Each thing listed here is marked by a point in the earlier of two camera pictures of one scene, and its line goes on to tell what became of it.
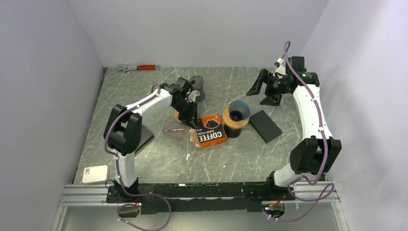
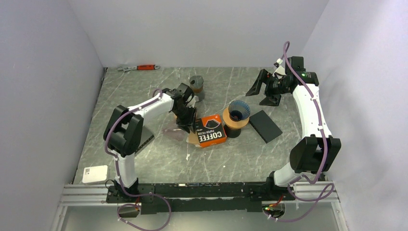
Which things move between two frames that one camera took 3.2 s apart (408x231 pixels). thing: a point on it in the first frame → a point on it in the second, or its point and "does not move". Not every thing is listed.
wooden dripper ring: (232, 124) → (238, 110)
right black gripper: (272, 99) does not move
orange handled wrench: (146, 67) does not move
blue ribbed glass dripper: (238, 110) does not move
